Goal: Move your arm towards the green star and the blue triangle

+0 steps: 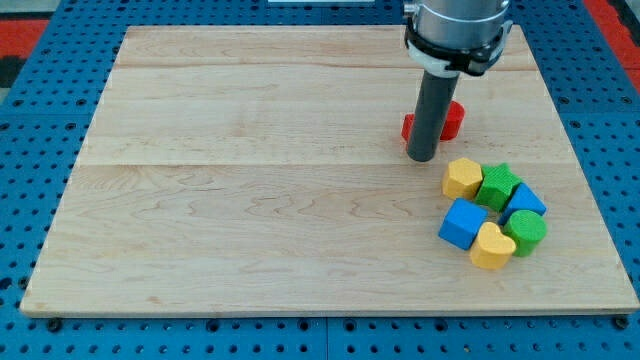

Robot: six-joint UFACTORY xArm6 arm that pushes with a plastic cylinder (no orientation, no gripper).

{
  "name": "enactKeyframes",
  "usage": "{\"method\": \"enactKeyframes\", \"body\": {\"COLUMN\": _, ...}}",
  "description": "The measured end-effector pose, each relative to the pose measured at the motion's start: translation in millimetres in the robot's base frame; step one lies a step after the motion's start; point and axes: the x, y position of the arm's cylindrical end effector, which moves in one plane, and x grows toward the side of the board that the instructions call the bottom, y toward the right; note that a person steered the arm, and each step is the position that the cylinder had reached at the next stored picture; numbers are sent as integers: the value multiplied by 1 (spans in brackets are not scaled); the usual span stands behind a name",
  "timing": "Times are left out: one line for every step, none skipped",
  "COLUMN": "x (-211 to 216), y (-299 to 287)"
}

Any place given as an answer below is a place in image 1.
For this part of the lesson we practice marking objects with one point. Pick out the red block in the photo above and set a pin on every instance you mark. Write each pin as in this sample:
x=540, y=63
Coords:
x=453, y=122

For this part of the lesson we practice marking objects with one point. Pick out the green cylinder block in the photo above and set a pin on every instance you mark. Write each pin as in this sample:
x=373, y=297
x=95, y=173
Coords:
x=527, y=229

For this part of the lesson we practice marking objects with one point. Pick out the light wooden board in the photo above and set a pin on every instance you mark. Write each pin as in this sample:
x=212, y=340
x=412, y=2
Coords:
x=254, y=171

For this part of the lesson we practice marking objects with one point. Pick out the yellow hexagon block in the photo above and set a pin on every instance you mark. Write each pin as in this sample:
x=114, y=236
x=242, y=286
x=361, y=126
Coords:
x=462, y=179

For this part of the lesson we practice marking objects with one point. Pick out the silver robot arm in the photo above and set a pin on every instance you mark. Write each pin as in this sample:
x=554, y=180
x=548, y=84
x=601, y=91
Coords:
x=449, y=37

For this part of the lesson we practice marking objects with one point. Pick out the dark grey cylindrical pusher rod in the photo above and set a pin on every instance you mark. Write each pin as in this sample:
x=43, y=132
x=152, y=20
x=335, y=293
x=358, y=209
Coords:
x=432, y=106

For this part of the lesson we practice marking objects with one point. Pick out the green star block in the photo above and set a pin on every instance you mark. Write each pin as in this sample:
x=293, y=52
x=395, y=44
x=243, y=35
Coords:
x=497, y=187

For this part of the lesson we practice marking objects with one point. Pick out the blue triangle block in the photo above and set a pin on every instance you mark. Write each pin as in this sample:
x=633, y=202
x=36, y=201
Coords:
x=523, y=198

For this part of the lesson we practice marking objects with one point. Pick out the blue cube block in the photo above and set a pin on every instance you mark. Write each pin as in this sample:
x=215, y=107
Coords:
x=462, y=222

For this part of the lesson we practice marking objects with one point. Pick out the yellow heart block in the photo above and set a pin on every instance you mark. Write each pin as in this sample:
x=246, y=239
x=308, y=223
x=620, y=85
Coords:
x=491, y=248

